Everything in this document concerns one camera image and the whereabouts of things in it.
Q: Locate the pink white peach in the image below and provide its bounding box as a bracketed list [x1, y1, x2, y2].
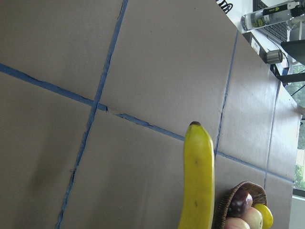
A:
[224, 207, 263, 229]

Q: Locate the yellow pear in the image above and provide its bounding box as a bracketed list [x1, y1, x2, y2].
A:
[254, 204, 274, 229]

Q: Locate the woven wicker basket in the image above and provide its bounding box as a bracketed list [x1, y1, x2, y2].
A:
[212, 181, 267, 229]

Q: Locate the black device with label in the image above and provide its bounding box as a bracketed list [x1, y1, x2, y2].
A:
[250, 35, 267, 63]

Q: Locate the round metal weight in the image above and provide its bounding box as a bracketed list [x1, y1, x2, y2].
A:
[266, 49, 284, 64]

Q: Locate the clear plastic water bottle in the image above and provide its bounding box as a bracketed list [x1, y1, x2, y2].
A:
[240, 0, 305, 32]

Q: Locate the dark red apple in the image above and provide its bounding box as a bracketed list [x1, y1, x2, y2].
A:
[227, 189, 253, 217]

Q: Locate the black keyboard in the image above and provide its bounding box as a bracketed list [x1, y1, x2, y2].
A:
[253, 0, 290, 44]

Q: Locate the black monitor corner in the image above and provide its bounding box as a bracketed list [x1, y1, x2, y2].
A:
[281, 40, 305, 65]

